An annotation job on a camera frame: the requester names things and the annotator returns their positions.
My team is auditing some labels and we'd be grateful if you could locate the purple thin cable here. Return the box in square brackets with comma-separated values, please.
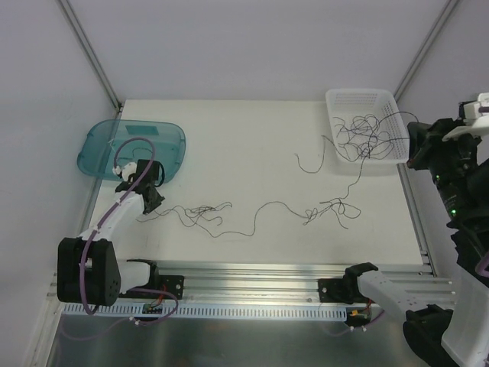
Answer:
[343, 113, 383, 152]

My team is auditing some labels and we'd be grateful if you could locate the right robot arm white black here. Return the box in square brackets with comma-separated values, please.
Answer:
[342, 119, 488, 366]

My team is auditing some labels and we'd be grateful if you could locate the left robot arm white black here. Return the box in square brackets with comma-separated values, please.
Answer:
[57, 159, 165, 314]

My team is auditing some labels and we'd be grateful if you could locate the white perforated plastic basket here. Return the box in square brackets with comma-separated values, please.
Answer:
[325, 88, 418, 174]

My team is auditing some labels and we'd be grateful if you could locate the teal translucent plastic bin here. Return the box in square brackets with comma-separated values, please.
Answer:
[77, 119, 186, 183]

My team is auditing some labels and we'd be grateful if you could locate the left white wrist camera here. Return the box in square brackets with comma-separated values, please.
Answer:
[112, 162, 138, 184]

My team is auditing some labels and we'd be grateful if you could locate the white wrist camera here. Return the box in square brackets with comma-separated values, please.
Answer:
[112, 162, 138, 184]
[442, 93, 488, 141]

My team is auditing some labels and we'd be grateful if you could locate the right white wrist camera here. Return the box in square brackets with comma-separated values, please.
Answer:
[442, 93, 488, 141]

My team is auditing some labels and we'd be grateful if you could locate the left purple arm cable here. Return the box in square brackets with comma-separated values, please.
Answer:
[78, 136, 180, 326]

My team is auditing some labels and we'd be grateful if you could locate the right aluminium frame post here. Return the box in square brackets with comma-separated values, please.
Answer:
[393, 0, 462, 102]

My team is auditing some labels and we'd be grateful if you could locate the aluminium frame post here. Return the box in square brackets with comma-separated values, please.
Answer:
[56, 0, 123, 115]
[393, 0, 462, 102]

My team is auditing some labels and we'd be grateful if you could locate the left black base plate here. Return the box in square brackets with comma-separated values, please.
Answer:
[156, 274, 185, 300]

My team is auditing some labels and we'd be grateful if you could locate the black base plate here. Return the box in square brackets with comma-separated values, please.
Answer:
[317, 278, 368, 305]
[156, 274, 185, 300]

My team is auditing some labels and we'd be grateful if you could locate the aluminium mounting rail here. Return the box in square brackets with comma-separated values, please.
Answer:
[157, 261, 456, 307]

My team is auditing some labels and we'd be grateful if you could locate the white slotted cable duct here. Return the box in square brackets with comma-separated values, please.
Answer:
[63, 304, 348, 321]

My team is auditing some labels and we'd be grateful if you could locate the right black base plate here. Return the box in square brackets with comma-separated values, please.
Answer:
[317, 278, 368, 305]

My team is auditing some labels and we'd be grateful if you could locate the left aluminium frame post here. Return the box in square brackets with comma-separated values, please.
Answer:
[56, 0, 123, 115]

